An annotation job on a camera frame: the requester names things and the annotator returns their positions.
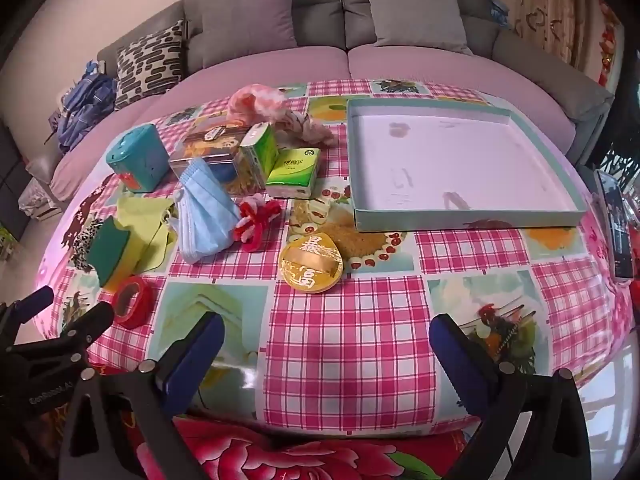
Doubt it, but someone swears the right grey cushion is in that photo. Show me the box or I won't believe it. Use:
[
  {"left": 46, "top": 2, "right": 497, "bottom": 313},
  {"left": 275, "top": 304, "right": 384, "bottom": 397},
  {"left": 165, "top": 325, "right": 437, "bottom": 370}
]
[{"left": 369, "top": 0, "right": 472, "bottom": 54}]

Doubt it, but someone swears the red white pipe cleaner toy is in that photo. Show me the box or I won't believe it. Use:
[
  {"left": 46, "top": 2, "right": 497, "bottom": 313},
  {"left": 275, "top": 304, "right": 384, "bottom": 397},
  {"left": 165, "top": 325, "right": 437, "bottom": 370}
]
[{"left": 232, "top": 194, "right": 282, "bottom": 252}]

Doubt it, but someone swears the beige patterned scrunchie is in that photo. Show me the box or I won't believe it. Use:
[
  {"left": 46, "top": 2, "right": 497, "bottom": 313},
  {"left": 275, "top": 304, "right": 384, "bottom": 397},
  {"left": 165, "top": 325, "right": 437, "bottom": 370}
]
[{"left": 274, "top": 110, "right": 336, "bottom": 146}]

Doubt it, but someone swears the red floral blanket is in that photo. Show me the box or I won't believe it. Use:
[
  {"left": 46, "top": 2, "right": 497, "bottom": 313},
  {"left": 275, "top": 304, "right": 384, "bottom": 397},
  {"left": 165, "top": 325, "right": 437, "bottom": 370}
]
[{"left": 124, "top": 414, "right": 471, "bottom": 480}]

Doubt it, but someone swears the pink checkered tablecloth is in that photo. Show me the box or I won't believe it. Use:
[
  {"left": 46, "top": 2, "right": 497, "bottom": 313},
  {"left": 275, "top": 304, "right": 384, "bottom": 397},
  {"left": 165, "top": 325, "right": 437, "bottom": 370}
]
[{"left": 36, "top": 80, "right": 634, "bottom": 436}]

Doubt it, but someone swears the grey sofa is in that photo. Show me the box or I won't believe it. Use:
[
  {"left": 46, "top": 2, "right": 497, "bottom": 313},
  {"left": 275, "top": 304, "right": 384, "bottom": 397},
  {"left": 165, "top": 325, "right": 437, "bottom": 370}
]
[{"left": 26, "top": 0, "right": 613, "bottom": 202}]

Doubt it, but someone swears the blue clothing pile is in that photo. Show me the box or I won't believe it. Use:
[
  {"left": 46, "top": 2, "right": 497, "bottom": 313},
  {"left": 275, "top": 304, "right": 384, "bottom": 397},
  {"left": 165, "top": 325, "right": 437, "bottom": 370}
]
[{"left": 55, "top": 60, "right": 117, "bottom": 154}]

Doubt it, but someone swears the left grey cushion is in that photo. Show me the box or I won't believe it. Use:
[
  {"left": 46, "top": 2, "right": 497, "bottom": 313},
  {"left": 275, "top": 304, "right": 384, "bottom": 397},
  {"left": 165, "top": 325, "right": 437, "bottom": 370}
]
[{"left": 186, "top": 0, "right": 297, "bottom": 74}]

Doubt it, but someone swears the grey cushion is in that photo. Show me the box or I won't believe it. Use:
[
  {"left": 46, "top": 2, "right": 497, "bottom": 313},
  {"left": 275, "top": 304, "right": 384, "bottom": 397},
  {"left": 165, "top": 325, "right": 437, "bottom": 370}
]
[
  {"left": 369, "top": 0, "right": 472, "bottom": 54},
  {"left": 186, "top": 0, "right": 297, "bottom": 74}
]

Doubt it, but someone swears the teal shallow tray box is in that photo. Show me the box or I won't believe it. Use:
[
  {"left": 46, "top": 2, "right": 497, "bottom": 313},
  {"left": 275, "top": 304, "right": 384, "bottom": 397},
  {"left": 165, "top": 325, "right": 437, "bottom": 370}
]
[{"left": 346, "top": 98, "right": 587, "bottom": 232}]

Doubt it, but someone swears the smartphone on stand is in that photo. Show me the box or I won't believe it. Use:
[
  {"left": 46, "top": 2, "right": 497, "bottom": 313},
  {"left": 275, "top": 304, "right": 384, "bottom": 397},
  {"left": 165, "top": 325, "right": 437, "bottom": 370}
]
[{"left": 594, "top": 170, "right": 634, "bottom": 281}]

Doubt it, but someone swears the leopard print fabric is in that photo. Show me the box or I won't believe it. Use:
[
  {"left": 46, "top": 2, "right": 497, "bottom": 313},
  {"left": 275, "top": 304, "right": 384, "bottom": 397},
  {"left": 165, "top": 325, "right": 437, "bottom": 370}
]
[{"left": 70, "top": 218, "right": 104, "bottom": 273}]

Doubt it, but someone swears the gold round lucky token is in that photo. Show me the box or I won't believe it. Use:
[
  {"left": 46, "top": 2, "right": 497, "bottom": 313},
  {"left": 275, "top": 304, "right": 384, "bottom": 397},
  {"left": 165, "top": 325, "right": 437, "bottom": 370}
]
[{"left": 279, "top": 232, "right": 344, "bottom": 294}]

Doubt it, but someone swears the black white patterned cushion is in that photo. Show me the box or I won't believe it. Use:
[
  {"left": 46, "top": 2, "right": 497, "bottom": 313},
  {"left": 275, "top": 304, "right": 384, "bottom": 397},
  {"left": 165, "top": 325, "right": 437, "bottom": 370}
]
[{"left": 114, "top": 20, "right": 184, "bottom": 110}]

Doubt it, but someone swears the red tape roll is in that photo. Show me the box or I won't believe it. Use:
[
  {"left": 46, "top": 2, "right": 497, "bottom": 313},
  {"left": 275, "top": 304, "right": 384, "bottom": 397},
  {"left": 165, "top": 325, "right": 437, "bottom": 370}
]
[{"left": 112, "top": 276, "right": 155, "bottom": 330}]

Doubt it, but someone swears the pink white fuzzy sock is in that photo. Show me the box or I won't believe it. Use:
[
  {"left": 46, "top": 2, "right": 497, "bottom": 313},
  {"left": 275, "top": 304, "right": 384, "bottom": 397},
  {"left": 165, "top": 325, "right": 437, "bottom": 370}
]
[{"left": 227, "top": 84, "right": 288, "bottom": 125}]

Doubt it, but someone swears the blue face mask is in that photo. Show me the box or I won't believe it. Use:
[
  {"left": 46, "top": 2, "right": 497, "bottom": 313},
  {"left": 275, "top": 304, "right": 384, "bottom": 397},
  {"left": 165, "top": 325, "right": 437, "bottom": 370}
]
[{"left": 167, "top": 157, "right": 240, "bottom": 264}]

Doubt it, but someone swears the green yellow sponge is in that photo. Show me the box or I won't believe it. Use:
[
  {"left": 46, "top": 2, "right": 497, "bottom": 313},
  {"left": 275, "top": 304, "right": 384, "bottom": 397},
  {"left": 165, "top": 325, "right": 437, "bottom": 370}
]
[{"left": 87, "top": 216, "right": 144, "bottom": 292}]

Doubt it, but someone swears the yellow green cloth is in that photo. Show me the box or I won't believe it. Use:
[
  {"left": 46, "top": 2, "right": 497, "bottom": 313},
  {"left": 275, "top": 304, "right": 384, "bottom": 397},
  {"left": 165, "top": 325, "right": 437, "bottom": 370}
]
[{"left": 116, "top": 195, "right": 176, "bottom": 274}]

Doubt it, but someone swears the teal plastic container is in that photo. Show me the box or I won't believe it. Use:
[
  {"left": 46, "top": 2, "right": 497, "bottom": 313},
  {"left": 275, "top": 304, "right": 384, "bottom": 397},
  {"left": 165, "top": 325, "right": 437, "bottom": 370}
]
[{"left": 105, "top": 124, "right": 169, "bottom": 193}]

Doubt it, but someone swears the clear box with orange print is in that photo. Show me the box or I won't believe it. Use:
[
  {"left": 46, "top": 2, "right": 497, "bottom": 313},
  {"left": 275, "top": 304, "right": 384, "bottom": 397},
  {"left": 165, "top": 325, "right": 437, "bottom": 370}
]
[{"left": 169, "top": 122, "right": 260, "bottom": 196}]

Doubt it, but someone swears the green tissue pack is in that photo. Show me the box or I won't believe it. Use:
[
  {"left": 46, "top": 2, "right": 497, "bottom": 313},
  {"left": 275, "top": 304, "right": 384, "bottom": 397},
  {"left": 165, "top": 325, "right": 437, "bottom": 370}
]
[
  {"left": 265, "top": 148, "right": 321, "bottom": 200},
  {"left": 240, "top": 122, "right": 279, "bottom": 188}
]

